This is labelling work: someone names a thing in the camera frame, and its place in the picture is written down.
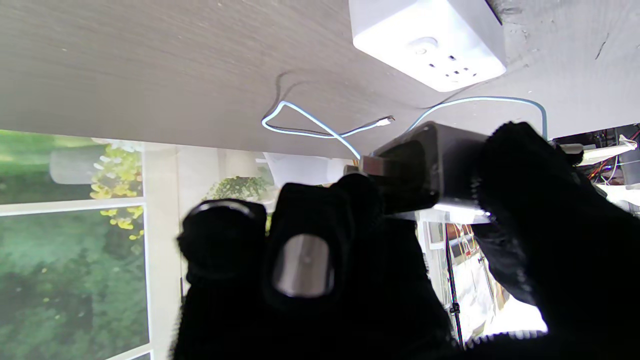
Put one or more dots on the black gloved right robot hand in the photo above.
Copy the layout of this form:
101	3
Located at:
350	310

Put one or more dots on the grey charger adapter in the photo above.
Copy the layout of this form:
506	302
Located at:
430	165

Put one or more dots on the white power strip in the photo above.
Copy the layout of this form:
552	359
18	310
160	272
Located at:
425	30

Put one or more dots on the black tripod pole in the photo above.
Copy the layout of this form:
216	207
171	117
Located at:
452	300

